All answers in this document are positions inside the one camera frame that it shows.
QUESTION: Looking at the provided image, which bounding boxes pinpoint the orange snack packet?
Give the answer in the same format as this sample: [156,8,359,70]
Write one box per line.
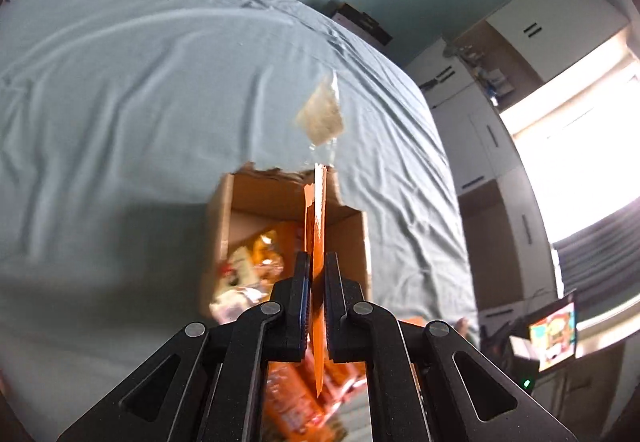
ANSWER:
[304,163,328,396]

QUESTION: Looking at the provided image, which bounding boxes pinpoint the large clear spicy strip bag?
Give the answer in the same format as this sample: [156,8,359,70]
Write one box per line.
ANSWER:
[259,315,426,441]

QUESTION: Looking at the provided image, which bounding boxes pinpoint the yellow white snack bag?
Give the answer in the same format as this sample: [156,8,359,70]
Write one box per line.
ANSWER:
[208,229,285,324]

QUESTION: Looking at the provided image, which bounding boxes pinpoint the laptop with bright screen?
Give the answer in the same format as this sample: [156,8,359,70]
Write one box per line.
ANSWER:
[514,289,578,374]

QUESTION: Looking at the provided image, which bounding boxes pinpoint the cardboard box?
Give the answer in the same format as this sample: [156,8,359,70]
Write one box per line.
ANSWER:
[198,163,372,318]

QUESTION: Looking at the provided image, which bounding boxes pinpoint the clear plastic bag with crumbs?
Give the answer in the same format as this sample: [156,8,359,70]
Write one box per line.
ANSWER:
[295,70,345,167]

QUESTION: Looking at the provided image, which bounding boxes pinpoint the light blue bed sheet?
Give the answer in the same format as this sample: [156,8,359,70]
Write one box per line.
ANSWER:
[1,0,477,441]

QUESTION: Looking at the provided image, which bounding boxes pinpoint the white cabinet unit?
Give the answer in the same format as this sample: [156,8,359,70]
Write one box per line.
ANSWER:
[406,0,630,311]

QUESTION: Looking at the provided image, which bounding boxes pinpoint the black box by wall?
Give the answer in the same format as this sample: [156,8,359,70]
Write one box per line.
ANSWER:
[331,3,393,50]

